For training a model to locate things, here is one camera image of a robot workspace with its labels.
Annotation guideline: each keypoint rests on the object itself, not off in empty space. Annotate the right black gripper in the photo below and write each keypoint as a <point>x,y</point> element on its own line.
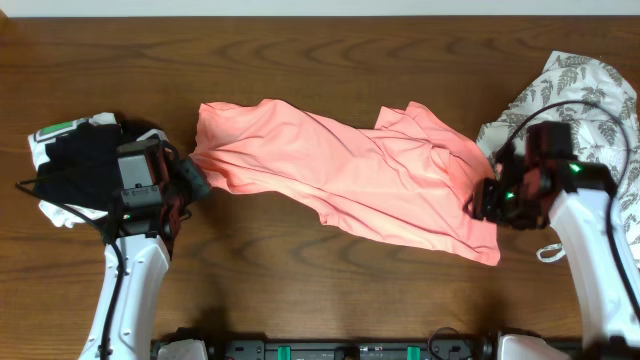
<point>484,207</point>

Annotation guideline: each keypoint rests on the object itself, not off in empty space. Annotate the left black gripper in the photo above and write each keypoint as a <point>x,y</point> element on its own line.
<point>186,169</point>

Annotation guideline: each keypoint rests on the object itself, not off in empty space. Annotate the pink t-shirt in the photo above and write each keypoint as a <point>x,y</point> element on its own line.
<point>403,182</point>

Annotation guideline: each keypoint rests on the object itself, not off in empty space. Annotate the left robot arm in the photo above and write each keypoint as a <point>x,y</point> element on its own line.
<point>135,266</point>

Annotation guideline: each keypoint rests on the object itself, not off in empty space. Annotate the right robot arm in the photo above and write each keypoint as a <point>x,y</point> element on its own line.
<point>586,219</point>

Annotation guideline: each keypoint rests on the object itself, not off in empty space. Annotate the white fern print cloth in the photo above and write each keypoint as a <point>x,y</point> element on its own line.
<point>603,118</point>

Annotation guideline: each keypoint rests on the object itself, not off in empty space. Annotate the white garment with green print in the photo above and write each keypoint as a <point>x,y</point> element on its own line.
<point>55,135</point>

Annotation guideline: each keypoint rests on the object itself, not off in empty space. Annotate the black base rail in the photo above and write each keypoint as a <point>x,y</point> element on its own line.
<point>445,343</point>

